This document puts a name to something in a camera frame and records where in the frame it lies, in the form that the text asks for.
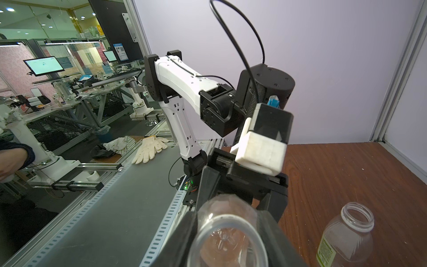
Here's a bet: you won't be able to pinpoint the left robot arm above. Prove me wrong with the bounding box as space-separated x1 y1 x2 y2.
145 50 295 220

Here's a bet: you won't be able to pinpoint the person forearm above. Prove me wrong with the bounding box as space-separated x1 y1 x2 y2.
1 140 36 182

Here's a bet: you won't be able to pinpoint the blue label clear bottle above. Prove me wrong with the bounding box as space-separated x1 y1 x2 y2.
186 194 269 267

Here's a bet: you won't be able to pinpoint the white work gloves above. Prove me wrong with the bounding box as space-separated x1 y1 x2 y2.
102 136 169 164

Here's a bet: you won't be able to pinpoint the green label clear bottle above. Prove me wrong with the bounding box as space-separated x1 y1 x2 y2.
316 202 375 267

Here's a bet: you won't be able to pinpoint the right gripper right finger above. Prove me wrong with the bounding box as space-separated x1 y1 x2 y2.
257 210 307 267

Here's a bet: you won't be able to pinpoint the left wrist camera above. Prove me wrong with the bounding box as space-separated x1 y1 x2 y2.
230 95 294 176

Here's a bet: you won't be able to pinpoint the computer monitor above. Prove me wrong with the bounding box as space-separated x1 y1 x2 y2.
23 56 64 76

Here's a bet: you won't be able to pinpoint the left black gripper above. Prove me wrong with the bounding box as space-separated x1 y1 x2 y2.
195 148 289 223

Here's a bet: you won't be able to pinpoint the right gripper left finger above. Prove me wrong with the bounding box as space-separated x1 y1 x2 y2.
151 211 198 267

